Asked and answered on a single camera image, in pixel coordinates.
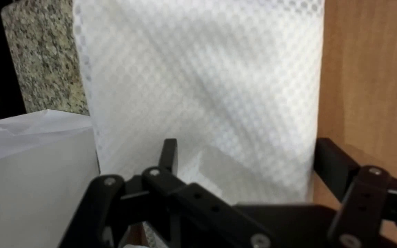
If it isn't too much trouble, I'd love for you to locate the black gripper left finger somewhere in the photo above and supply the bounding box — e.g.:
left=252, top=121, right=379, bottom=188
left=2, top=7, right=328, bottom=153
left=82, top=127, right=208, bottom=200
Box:
left=59, top=137, right=274, bottom=248

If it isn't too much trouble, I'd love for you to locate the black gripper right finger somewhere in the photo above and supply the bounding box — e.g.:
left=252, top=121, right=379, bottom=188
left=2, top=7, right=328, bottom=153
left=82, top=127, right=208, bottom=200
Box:
left=314, top=137, right=397, bottom=248

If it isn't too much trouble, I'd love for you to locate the white mesh towel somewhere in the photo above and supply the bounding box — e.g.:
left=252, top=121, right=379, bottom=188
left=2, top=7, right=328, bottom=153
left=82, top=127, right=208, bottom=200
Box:
left=70, top=0, right=326, bottom=204

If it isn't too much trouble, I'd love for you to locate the flat cardboard tray box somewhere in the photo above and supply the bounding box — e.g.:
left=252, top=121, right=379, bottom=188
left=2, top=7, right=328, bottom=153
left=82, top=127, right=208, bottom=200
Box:
left=314, top=0, right=397, bottom=248

